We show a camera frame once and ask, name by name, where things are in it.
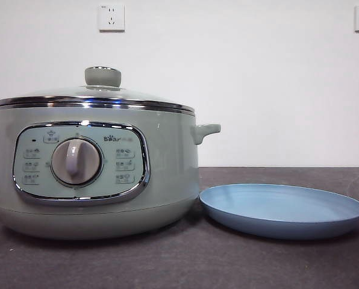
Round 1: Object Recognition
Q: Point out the blue round plate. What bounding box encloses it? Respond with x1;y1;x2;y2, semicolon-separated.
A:
199;184;359;240

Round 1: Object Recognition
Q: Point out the glass lid with green knob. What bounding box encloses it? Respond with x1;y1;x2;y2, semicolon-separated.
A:
0;66;195;113

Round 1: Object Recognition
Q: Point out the pale green electric steamer pot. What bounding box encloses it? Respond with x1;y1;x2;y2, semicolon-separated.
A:
0;104;222;241

